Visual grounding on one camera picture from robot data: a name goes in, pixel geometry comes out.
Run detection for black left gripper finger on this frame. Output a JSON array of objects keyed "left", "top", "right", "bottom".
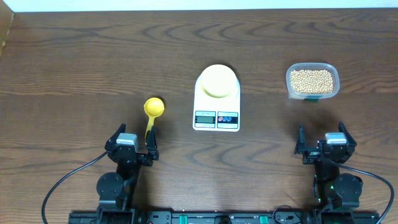
[
  {"left": 104, "top": 123, "right": 126, "bottom": 149},
  {"left": 145, "top": 126, "right": 159, "bottom": 161}
]

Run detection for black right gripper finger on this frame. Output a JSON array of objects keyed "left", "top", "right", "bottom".
[
  {"left": 338, "top": 121, "right": 357, "bottom": 146},
  {"left": 294, "top": 124, "right": 306, "bottom": 154}
]

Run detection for yellow plastic measuring scoop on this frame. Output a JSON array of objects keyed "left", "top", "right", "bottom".
[{"left": 144, "top": 97, "right": 165, "bottom": 141}]

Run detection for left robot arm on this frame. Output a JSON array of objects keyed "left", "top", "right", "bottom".
[{"left": 96, "top": 124, "right": 159, "bottom": 223}]

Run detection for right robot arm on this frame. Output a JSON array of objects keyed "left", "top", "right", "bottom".
[{"left": 294, "top": 123, "right": 363, "bottom": 223}]

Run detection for white digital kitchen scale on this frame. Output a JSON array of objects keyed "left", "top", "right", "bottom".
[{"left": 192, "top": 75, "right": 241, "bottom": 132}]

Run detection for yellow plastic bowl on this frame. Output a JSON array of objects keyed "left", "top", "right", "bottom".
[{"left": 200, "top": 64, "right": 238, "bottom": 98}]

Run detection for clear container of soybeans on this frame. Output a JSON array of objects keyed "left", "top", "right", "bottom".
[{"left": 286, "top": 63, "right": 340, "bottom": 101}]

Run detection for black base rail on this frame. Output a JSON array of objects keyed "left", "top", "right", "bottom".
[{"left": 68, "top": 210, "right": 379, "bottom": 224}]

